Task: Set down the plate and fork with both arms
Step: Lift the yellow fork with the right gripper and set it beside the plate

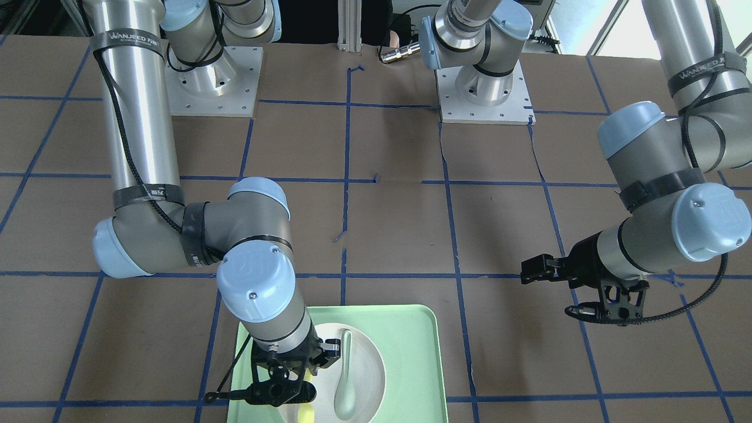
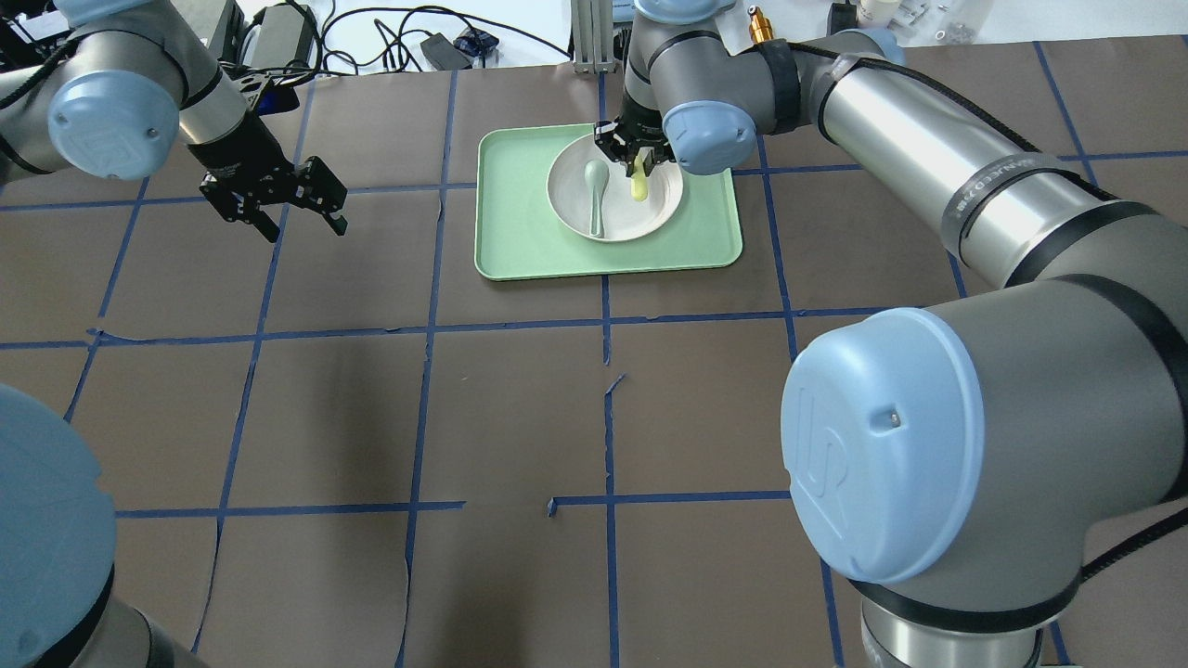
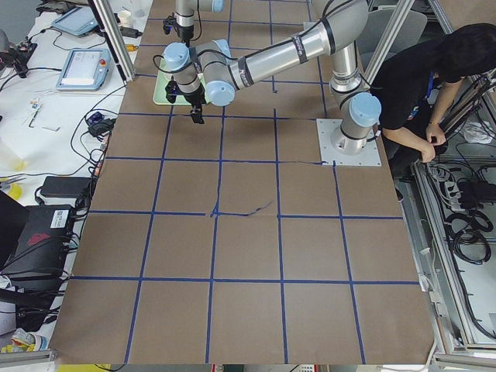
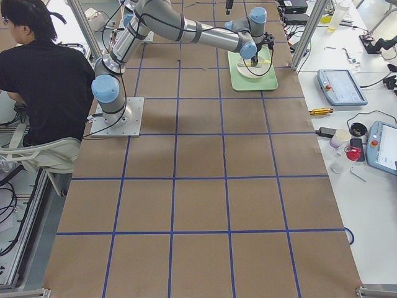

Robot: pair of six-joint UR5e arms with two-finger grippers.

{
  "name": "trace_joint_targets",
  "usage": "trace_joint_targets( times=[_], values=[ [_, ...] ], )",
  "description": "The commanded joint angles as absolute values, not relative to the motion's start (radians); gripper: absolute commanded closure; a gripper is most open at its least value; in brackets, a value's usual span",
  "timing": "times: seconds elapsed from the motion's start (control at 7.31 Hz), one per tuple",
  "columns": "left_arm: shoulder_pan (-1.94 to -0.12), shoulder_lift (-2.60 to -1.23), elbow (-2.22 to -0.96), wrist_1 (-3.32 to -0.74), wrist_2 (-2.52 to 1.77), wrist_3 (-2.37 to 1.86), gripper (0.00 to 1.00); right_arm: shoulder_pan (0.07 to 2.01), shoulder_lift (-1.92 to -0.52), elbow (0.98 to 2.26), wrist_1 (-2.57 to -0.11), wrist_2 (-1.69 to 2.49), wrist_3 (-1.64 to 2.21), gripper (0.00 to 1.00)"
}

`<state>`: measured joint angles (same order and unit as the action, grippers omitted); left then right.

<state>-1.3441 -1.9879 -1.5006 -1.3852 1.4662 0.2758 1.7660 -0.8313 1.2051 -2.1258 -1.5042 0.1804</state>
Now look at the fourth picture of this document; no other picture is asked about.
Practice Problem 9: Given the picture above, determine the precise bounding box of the mint green tray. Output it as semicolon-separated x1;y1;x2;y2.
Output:
227;47;278;91

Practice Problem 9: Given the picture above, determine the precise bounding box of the white round plate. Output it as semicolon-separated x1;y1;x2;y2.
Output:
237;56;272;79

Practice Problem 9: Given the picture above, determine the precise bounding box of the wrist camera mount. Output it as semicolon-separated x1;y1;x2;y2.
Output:
262;31;275;50

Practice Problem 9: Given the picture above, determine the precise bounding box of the lower blue teach pendant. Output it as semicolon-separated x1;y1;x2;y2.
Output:
366;121;397;175

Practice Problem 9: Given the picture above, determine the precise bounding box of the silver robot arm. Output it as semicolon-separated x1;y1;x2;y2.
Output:
125;1;236;40
91;1;274;129

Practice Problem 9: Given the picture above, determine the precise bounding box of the upper blue teach pendant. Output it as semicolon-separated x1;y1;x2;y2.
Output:
317;69;368;106

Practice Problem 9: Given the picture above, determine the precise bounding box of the blue teach pendant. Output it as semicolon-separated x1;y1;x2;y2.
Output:
366;121;397;175
317;69;368;106

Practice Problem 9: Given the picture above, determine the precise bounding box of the white office chair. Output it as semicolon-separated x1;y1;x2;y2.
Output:
1;124;81;196

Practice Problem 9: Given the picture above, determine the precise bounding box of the black smartphone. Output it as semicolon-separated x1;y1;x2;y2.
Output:
349;138;366;163

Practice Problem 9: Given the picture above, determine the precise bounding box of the black power adapter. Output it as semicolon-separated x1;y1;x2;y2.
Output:
315;127;336;138

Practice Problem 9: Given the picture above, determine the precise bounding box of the person in black shirt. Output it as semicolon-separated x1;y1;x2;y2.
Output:
1;1;95;147

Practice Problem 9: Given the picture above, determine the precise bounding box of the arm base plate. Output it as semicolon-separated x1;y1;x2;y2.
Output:
144;31;154;43
89;97;145;137

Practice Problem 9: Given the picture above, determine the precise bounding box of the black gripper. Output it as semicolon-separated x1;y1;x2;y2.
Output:
225;0;259;65

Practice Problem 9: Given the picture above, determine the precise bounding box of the red round object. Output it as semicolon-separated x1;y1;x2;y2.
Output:
344;146;362;161

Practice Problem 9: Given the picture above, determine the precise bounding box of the white cup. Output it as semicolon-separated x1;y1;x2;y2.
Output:
329;129;351;148

